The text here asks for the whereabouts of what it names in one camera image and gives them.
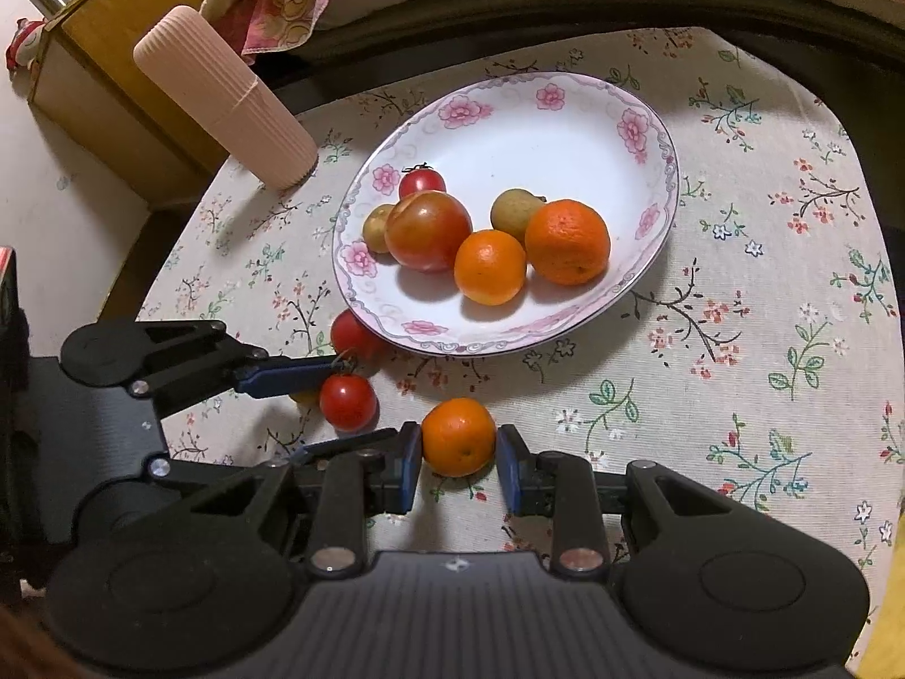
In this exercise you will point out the red and white ornament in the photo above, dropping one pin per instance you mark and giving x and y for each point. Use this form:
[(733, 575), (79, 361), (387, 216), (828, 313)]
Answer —
[(21, 42)]

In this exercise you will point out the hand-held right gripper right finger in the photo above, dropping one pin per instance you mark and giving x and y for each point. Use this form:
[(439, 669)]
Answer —
[(510, 472)]

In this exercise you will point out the yellow longan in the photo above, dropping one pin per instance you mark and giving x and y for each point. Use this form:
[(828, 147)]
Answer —
[(512, 216), (378, 230), (307, 398)]

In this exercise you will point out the large orange-red tomato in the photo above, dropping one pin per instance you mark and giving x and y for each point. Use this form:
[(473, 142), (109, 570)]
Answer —
[(428, 230)]

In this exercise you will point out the white floral plate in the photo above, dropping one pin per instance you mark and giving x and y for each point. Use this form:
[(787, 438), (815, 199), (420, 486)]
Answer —
[(537, 155)]

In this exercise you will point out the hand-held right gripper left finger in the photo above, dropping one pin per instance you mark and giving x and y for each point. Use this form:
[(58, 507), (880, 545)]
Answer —
[(408, 468)]

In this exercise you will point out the red tomato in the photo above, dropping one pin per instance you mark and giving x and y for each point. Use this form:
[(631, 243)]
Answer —
[(350, 332), (348, 402)]

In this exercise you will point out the smooth orange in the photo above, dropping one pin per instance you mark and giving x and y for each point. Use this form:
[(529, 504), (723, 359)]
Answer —
[(490, 267), (458, 436)]

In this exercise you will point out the rough-skinned orange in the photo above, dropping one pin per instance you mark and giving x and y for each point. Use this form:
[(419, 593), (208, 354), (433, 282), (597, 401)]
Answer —
[(568, 242)]

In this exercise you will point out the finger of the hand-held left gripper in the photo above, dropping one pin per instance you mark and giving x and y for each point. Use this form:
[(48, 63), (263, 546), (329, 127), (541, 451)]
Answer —
[(332, 448), (297, 376)]

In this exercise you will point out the black bed frame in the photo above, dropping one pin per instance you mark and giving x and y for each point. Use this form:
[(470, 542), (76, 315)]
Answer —
[(778, 7)]

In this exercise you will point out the floral tablecloth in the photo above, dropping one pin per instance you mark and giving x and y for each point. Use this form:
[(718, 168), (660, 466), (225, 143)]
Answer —
[(707, 262)]

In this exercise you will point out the yellow wooden cabinet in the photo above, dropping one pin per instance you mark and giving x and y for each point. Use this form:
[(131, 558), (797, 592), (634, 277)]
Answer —
[(106, 63)]

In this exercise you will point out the pink ribbed cup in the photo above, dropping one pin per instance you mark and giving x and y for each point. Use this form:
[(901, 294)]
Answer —
[(226, 99)]

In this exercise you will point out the small cherry tomato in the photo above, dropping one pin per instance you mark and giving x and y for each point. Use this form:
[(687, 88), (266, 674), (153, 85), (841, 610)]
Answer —
[(423, 184)]

